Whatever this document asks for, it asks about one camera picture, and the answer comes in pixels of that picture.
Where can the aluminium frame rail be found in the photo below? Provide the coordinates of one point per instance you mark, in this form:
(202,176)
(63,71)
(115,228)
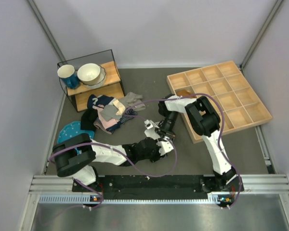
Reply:
(170,203)

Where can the navy blue underwear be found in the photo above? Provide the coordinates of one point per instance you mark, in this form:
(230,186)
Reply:
(99,100)

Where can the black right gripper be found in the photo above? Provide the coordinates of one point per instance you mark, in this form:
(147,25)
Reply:
(163,134)

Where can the brown rolled underwear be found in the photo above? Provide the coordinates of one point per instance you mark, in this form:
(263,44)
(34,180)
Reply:
(185,93)

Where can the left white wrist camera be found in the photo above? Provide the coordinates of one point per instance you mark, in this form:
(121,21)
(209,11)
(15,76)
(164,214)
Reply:
(164,147)

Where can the wooden compartment tray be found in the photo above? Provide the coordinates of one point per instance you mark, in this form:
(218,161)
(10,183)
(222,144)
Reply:
(225,83)

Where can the taupe grey underwear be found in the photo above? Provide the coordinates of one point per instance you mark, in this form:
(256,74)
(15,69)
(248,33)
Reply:
(132,99)

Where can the blue white mug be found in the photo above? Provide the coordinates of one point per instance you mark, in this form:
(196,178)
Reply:
(68,75)

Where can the teal polka dot plate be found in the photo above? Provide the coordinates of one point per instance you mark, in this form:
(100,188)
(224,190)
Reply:
(71,130)

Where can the cream underwear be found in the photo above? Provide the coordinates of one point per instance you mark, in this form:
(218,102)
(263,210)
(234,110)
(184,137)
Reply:
(120,107)

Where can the navy striped underwear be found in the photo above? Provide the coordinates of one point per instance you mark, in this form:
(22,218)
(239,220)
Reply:
(127,116)

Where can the white ceramic bowl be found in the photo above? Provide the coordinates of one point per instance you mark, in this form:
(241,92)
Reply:
(89,74)

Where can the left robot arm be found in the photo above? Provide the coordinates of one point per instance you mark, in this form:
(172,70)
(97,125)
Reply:
(76,154)

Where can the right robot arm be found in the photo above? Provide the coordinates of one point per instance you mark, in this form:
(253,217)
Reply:
(206,123)

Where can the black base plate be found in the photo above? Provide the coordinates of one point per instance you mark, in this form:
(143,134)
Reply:
(137,187)

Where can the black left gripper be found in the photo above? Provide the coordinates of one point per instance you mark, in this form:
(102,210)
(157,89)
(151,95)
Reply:
(157,156)

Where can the white scalloped bowl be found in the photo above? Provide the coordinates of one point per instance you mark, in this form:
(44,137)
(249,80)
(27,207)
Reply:
(101,80)

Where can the black wire wooden shelf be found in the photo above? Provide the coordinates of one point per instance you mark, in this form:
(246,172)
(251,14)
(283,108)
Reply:
(112,86)

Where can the black underwear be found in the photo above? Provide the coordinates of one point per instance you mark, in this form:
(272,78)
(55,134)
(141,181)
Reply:
(87,120)

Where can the pink underwear navy trim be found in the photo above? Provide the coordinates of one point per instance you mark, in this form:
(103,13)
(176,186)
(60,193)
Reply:
(107,124)

